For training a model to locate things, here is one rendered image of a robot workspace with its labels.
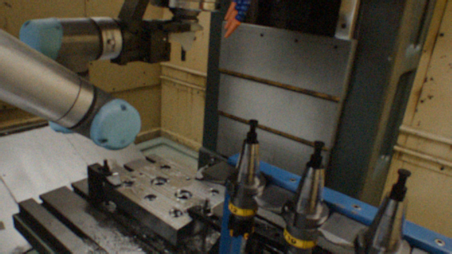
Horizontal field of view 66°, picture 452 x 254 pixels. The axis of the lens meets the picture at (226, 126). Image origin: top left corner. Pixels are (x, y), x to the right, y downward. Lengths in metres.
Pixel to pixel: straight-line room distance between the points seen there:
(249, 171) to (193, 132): 1.53
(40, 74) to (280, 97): 0.86
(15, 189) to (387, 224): 1.37
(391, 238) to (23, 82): 0.48
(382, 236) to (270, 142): 0.82
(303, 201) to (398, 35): 0.68
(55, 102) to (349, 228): 0.43
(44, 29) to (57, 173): 1.10
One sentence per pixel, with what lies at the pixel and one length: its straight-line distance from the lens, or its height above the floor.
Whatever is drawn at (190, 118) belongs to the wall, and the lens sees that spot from 2.07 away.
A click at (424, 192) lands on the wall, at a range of 1.55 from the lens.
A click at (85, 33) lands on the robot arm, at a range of 0.64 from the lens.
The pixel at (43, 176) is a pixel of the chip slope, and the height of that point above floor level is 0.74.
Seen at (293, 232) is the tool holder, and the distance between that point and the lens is 0.54.
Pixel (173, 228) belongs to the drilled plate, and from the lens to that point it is 0.86.
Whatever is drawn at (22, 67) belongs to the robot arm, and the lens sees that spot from 0.48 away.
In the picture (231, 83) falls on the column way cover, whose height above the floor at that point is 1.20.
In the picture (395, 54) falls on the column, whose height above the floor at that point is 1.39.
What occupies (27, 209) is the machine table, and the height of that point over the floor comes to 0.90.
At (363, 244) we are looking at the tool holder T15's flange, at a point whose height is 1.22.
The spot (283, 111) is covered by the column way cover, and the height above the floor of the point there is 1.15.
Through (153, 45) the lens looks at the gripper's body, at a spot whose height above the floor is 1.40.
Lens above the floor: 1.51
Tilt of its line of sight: 21 degrees down
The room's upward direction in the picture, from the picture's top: 5 degrees clockwise
